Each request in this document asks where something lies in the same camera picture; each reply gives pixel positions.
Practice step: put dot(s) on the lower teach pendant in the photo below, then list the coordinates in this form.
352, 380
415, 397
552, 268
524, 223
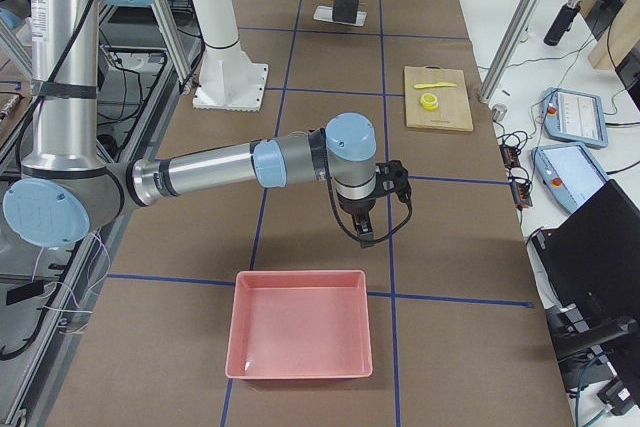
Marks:
570, 172

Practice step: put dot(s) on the bamboo cutting board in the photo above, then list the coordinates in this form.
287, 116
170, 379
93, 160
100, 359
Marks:
454, 113

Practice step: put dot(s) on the aluminium frame post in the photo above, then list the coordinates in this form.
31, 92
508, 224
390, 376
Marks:
509, 43

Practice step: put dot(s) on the white rectangular tray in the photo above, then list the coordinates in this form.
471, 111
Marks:
325, 14

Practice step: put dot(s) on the yellow plastic knife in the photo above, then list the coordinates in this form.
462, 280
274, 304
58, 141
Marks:
421, 86

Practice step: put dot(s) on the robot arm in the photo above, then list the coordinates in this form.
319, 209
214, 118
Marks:
65, 190

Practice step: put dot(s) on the small metal cylinder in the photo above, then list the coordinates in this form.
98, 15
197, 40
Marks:
498, 112

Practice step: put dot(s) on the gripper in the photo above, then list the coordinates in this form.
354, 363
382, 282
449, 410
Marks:
356, 207

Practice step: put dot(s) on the black laptop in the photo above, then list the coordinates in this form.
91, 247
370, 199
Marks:
592, 259

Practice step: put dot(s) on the upper teach pendant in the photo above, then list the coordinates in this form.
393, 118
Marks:
574, 116

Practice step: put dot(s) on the yellow lemon slices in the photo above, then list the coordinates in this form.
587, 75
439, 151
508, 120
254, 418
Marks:
429, 102

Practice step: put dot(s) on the teach pendant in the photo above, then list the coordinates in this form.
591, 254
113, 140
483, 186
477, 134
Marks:
570, 172
574, 116

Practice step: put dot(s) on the black bottle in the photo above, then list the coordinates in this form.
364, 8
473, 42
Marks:
562, 22

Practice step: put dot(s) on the pink plastic bin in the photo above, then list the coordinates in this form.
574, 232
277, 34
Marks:
299, 325

